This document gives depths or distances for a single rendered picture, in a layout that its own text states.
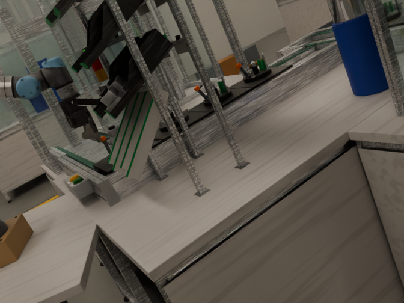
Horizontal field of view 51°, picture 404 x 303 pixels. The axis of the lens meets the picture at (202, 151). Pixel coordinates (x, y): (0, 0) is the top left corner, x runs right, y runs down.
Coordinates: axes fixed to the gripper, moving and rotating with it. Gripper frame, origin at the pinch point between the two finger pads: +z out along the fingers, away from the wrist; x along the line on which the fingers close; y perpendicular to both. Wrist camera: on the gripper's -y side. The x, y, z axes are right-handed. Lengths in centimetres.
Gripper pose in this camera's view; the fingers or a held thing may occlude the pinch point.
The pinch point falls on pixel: (99, 139)
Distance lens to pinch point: 176.0
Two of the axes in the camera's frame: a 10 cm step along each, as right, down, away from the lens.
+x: 4.7, 0.9, -8.8
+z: 4.0, 8.7, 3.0
